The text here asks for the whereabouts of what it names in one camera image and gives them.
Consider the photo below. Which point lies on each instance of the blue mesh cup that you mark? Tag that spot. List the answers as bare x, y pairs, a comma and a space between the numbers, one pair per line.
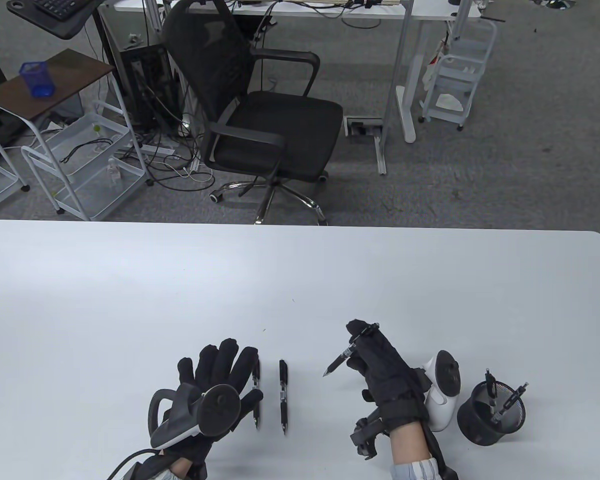
40, 82

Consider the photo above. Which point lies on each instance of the person's left hand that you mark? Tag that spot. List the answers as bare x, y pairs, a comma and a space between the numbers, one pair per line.
215, 365

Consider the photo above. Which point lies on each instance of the white crumpled paper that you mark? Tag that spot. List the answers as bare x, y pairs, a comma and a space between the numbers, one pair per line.
450, 102

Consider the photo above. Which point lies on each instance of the black computer tower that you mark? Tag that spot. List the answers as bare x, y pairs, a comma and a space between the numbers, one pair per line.
145, 85

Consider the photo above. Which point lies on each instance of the black mesh pen holder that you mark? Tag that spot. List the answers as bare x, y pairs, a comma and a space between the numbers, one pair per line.
480, 430

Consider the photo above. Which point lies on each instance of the white office desk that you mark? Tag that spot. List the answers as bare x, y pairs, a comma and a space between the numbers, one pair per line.
411, 100

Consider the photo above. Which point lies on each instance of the aluminium frame post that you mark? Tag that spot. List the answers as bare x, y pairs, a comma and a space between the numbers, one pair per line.
152, 12

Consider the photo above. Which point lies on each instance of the person's right hand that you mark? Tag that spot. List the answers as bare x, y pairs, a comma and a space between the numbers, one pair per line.
385, 370

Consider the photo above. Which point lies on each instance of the black keyboard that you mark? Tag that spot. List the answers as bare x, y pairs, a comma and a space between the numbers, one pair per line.
55, 6

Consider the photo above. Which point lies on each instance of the white power strip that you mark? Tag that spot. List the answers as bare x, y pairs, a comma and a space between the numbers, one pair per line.
157, 149

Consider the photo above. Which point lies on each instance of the white plastic utility cart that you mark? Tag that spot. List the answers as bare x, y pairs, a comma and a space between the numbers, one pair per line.
455, 70

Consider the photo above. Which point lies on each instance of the clear spray bottle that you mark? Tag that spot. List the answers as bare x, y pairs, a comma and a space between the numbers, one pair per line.
114, 175

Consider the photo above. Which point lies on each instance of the black click pen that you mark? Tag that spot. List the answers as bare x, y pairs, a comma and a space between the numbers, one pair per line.
283, 372
490, 387
512, 400
342, 357
256, 372

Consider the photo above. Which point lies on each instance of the brown-top white rolling cart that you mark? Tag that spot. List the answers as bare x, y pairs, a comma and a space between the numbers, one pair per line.
80, 70

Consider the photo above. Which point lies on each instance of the person's left forearm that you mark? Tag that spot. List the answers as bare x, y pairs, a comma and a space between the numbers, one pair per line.
180, 467

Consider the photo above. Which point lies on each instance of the black battery box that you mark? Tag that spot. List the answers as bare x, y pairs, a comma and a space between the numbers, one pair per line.
147, 470

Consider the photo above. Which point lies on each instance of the black mesh office chair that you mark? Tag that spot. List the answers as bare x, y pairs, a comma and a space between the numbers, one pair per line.
280, 130

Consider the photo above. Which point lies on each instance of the person's right forearm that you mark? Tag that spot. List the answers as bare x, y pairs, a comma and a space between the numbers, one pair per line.
410, 445

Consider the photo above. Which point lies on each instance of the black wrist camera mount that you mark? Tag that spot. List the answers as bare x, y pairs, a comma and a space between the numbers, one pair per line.
201, 467
365, 435

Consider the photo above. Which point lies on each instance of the metal floor outlet box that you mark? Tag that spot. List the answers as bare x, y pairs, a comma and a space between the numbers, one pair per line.
362, 127

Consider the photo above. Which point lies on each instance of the black and white controller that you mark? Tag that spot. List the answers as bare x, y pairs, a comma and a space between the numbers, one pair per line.
220, 410
440, 405

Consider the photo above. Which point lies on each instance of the white and red hanging bag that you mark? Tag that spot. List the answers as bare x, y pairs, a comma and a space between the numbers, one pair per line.
432, 70

